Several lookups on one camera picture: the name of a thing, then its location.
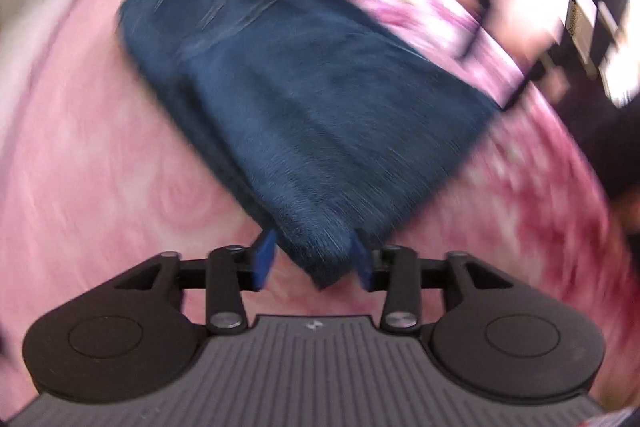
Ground blue denim jeans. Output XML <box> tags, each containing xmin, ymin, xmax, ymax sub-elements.
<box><xmin>118</xmin><ymin>0</ymin><xmax>499</xmax><ymax>288</ymax></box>

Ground pink rose blanket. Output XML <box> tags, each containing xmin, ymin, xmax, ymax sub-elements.
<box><xmin>1</xmin><ymin>0</ymin><xmax>639</xmax><ymax>417</ymax></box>

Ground person's black trousers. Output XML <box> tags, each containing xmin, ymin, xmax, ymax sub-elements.
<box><xmin>554</xmin><ymin>70</ymin><xmax>640</xmax><ymax>228</ymax></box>

